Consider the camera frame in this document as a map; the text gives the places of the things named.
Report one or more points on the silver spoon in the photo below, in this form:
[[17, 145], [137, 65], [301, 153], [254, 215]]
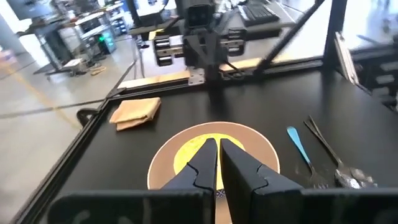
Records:
[[345, 179]]

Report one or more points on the black keyboard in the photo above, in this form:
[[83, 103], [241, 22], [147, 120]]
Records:
[[258, 14]]

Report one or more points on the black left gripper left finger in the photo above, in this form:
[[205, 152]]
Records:
[[202, 168]]

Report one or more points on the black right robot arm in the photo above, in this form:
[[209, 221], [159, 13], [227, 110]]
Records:
[[214, 73]]

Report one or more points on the tan folded napkin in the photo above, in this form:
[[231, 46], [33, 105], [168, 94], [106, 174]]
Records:
[[133, 112]]

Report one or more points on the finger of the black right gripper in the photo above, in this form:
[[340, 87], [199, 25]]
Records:
[[196, 49], [217, 46]]

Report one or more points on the small yellow bowl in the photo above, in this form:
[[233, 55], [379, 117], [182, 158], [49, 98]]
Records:
[[186, 152]]

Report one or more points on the metal rack table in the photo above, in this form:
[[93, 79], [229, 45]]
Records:
[[88, 18]]

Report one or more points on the tan round plate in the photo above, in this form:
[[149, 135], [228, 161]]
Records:
[[248, 140]]

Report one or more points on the black curved bracket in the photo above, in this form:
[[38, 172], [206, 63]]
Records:
[[81, 115]]

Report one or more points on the silver mounting plate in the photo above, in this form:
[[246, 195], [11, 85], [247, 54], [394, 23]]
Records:
[[196, 77]]

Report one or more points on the black monitor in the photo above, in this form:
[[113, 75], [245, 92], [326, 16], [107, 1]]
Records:
[[149, 7]]

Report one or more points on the white light bar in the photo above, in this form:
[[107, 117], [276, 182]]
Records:
[[345, 59]]

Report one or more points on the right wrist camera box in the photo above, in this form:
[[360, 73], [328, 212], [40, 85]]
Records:
[[200, 15]]

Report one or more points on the computer tower with green light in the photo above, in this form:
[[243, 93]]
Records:
[[109, 42]]

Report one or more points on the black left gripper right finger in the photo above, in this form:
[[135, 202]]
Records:
[[239, 174]]

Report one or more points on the gray desk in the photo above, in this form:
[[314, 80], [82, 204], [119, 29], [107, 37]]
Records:
[[140, 31], [273, 31]]

